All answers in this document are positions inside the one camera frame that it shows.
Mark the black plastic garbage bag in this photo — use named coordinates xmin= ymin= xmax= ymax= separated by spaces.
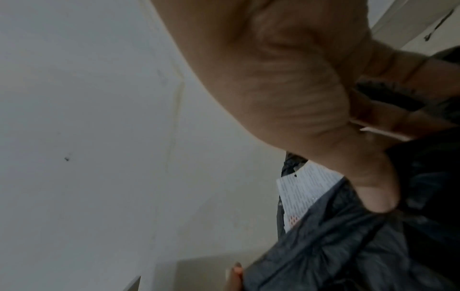
xmin=241 ymin=47 xmax=460 ymax=291

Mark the white door frame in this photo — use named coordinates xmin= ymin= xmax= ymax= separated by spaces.
xmin=370 ymin=0 xmax=460 ymax=55

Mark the white printed paper sheet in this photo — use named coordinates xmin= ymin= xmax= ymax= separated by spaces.
xmin=276 ymin=160 xmax=345 ymax=233

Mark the person's right hand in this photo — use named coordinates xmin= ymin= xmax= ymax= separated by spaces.
xmin=151 ymin=0 xmax=460 ymax=214

